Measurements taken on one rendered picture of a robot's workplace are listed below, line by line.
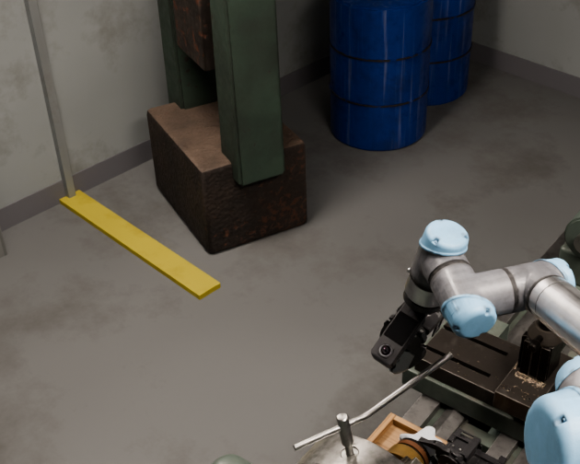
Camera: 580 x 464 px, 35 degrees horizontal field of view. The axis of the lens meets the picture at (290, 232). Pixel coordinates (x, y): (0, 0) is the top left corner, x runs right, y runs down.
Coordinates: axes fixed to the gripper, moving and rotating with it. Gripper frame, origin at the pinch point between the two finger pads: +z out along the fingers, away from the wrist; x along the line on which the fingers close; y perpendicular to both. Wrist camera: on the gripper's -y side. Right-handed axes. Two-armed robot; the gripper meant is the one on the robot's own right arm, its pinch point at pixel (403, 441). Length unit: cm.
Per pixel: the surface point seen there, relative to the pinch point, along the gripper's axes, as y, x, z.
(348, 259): 160, -108, 124
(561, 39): 366, -76, 120
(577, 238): 85, 2, 0
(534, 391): 34.6, -6.0, -13.4
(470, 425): 32.5, -23.9, -0.2
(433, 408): 30.0, -21.6, 9.1
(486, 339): 49, -11, 6
